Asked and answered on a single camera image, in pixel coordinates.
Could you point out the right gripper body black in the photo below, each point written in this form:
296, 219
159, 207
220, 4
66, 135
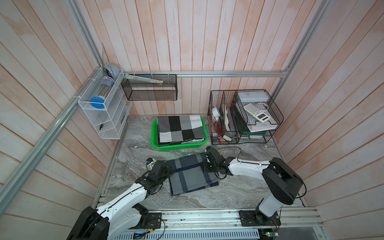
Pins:
207, 167

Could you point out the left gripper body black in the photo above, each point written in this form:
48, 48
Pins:
168, 171

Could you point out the navy grey striped scarf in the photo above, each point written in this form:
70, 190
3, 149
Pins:
188, 175

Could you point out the black white checkered scarf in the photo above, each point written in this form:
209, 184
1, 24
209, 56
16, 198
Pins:
177, 130

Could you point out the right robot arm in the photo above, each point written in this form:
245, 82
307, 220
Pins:
283, 182

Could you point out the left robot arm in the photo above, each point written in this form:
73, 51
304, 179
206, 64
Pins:
113, 218

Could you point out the green plastic basket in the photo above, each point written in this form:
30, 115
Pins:
172, 147

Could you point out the white tape roll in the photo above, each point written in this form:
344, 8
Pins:
216, 114

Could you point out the white calculator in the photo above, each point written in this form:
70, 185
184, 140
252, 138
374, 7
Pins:
261, 115

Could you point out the white box in organizer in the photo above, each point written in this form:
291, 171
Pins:
253, 97

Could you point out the white ruler strip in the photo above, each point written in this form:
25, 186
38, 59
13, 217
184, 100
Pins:
143, 79

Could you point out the blue capped clear tube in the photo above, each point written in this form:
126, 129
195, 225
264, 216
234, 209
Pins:
99, 97

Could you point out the grey round disc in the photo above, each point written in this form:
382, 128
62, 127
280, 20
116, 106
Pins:
112, 71

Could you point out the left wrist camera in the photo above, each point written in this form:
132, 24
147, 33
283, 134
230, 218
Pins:
150, 163

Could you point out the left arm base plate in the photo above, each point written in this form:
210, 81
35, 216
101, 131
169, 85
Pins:
151, 221

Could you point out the aluminium front rail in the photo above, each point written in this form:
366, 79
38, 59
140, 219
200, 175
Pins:
228, 219

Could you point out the black wire desk organizer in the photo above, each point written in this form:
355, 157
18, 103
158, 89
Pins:
236, 126

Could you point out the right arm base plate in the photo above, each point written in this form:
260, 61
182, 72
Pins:
257, 219

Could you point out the white wire wall shelf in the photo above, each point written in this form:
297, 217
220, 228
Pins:
110, 121

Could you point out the black mesh wall basket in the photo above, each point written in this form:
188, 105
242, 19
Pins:
141, 91

